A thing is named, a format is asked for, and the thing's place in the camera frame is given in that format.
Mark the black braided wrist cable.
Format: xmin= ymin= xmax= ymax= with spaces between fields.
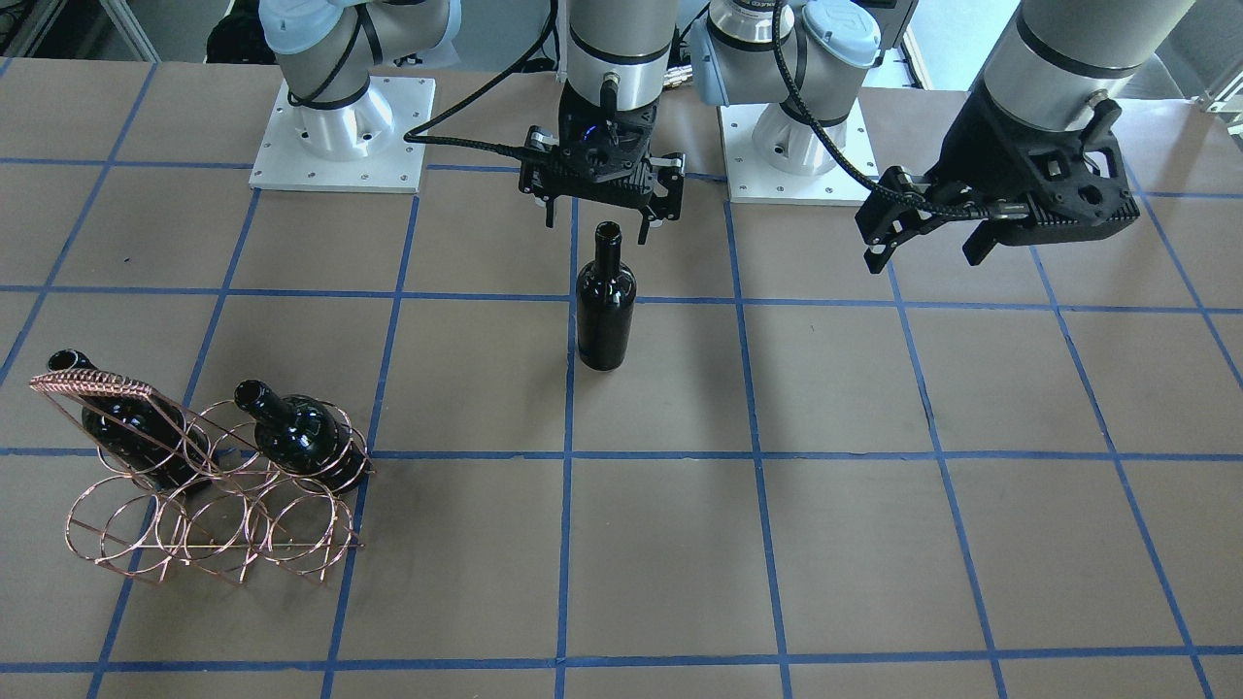
xmin=772 ymin=0 xmax=1030 ymax=216

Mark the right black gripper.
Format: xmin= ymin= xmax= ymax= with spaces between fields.
xmin=520 ymin=85 xmax=685 ymax=245

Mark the dark glass wine bottle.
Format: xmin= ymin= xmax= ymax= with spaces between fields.
xmin=576 ymin=221 xmax=638 ymax=371

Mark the dark bottle in rack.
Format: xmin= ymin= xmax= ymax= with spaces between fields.
xmin=234 ymin=381 xmax=367 ymax=494
xmin=81 ymin=396 xmax=209 ymax=498

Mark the copper wire wine rack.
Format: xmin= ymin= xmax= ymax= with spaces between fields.
xmin=29 ymin=369 xmax=363 ymax=585

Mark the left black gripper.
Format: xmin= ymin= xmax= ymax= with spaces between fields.
xmin=864 ymin=85 xmax=1141 ymax=275

